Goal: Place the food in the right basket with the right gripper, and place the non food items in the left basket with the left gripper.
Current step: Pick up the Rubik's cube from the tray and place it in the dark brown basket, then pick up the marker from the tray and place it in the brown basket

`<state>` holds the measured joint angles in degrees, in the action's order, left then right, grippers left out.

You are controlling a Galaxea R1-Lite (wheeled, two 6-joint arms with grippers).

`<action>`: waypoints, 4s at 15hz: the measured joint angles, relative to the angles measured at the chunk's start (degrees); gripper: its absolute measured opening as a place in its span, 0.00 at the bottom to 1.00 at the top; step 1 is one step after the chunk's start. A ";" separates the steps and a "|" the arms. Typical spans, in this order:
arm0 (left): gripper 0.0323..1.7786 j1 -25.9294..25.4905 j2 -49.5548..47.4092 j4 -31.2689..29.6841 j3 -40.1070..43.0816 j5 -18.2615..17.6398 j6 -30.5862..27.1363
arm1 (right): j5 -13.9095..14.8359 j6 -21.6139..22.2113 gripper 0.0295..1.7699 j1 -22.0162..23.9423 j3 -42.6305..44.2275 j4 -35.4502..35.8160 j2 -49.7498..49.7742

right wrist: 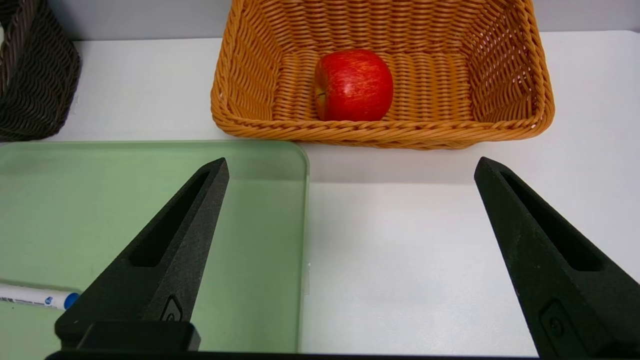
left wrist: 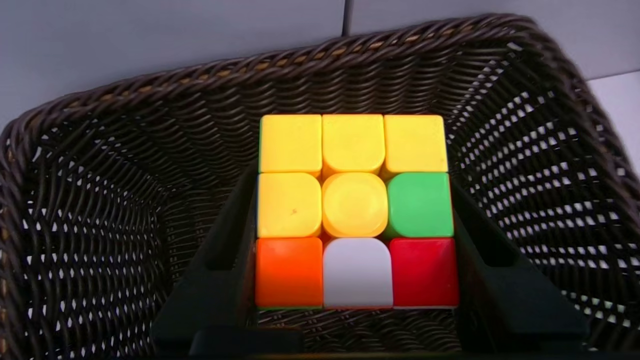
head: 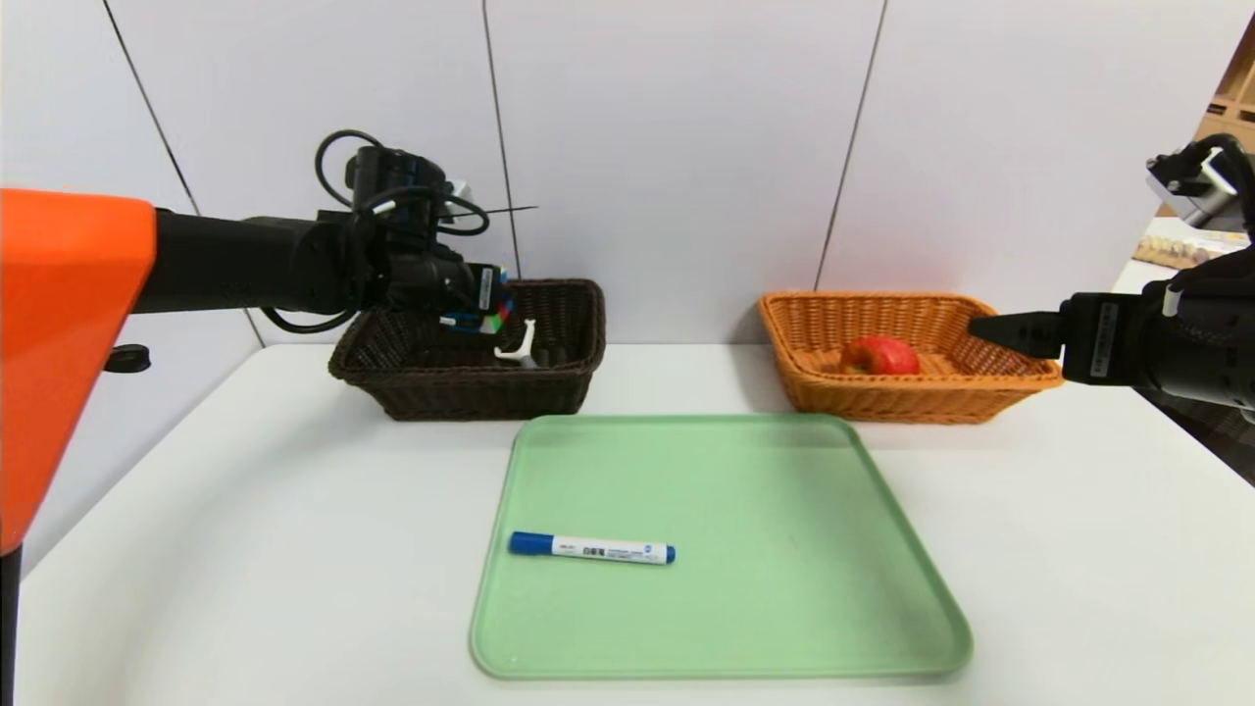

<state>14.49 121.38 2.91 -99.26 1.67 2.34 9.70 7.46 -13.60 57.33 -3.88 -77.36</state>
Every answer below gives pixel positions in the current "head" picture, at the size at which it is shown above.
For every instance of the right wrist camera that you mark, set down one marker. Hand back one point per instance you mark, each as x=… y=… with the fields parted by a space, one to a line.
x=1201 y=186

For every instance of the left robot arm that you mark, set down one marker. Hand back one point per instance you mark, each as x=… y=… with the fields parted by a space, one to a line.
x=78 y=343

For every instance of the orange wicker basket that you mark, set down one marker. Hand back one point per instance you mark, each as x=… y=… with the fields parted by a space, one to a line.
x=931 y=392

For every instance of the brown woven background object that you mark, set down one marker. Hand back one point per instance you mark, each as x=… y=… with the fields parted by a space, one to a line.
x=1167 y=253

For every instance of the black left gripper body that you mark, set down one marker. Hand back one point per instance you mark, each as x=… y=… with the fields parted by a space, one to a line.
x=484 y=287

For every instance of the red apple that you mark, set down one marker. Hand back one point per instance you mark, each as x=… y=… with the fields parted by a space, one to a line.
x=882 y=358

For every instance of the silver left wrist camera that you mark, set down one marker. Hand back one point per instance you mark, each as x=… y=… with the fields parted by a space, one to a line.
x=392 y=176

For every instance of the colourful puzzle cube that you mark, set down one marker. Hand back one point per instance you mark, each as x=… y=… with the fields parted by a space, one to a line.
x=495 y=319

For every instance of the green plastic tray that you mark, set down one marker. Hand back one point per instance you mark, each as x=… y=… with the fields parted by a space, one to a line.
x=706 y=618

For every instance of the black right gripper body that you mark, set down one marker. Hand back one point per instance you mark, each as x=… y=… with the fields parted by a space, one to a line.
x=1100 y=339

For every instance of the white marker with blue cap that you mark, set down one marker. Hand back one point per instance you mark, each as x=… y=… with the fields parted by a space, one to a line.
x=598 y=548

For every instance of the wooden background shelf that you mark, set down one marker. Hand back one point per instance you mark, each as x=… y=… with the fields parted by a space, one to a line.
x=1230 y=108

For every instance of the white background table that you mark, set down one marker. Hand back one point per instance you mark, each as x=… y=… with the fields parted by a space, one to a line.
x=1142 y=279

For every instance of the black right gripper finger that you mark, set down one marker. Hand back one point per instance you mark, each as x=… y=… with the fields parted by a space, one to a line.
x=1029 y=335

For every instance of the dark brown wicker basket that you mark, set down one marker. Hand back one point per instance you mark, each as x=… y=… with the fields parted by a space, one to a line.
x=471 y=392

